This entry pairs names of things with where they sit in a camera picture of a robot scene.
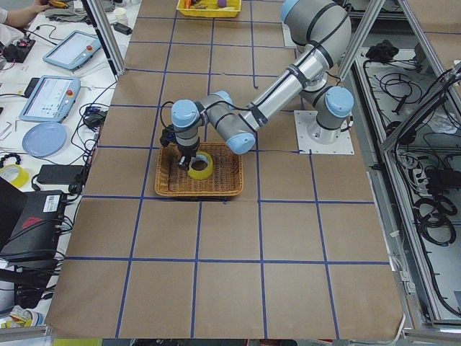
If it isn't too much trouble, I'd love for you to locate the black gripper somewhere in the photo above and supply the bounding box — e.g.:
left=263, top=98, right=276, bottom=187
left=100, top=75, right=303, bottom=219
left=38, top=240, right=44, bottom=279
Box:
left=177, top=142, right=200, bottom=169

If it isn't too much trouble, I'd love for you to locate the yellow clear tape roll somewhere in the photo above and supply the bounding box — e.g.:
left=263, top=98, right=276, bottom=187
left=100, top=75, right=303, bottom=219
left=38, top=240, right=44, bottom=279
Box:
left=187, top=151, right=213, bottom=180

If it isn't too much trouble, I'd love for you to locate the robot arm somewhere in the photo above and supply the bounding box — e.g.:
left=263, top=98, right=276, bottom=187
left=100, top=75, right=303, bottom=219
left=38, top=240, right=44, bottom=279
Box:
left=162, top=1, right=354, bottom=171

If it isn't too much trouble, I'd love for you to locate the yellow tape roll on desk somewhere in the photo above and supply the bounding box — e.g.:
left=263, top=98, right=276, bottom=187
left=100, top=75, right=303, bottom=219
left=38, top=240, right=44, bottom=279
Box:
left=1, top=164, right=30, bottom=188

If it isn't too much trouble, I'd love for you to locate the brown wicker basket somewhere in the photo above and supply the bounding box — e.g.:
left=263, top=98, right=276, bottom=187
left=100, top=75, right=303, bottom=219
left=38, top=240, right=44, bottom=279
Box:
left=155, top=142, right=243, bottom=198

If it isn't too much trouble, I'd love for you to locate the black power brick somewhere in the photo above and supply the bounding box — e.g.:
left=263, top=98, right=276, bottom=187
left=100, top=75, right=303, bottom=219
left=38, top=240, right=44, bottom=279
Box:
left=37, top=164, right=84, bottom=185

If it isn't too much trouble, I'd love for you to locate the light blue plate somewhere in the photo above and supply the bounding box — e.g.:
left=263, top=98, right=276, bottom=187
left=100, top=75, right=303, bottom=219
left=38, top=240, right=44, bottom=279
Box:
left=22, top=122, right=67, bottom=158

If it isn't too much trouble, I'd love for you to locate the lower teach pendant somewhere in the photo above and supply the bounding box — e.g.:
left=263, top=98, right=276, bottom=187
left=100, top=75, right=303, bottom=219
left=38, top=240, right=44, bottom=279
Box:
left=19, top=75, right=81, bottom=123

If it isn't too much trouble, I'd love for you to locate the teach pendant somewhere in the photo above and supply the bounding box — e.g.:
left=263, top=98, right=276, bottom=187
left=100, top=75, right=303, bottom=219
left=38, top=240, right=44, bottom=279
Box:
left=42, top=30, right=102, bottom=71
left=19, top=75, right=81, bottom=123

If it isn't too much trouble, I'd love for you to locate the yellow plastic basket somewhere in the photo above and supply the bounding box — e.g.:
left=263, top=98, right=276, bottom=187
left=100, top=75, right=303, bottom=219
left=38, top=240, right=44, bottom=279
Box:
left=176, top=0, right=242, bottom=18

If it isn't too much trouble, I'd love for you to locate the upper teach pendant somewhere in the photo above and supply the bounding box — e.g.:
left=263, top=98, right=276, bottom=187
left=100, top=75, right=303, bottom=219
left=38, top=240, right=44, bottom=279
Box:
left=42, top=30, right=102, bottom=71

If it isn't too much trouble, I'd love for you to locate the white paper cup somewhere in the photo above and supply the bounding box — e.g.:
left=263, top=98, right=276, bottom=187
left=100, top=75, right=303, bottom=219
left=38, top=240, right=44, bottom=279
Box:
left=113, top=7, right=128, bottom=25

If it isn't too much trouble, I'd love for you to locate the black computer case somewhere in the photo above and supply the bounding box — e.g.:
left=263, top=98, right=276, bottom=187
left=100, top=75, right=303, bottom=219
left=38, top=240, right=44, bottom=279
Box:
left=1, top=179, right=66, bottom=288

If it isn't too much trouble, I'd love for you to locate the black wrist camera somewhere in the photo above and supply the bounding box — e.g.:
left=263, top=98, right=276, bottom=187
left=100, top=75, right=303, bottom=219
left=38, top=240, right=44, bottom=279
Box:
left=160, top=124, right=177, bottom=147

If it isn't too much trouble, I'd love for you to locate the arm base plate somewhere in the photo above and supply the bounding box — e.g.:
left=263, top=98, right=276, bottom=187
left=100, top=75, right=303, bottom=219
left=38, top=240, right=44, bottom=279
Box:
left=294, top=110, right=354, bottom=155

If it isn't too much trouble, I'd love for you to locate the aluminium frame post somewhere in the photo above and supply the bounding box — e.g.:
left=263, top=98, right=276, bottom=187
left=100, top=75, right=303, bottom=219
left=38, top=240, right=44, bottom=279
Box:
left=82, top=0, right=126, bottom=76

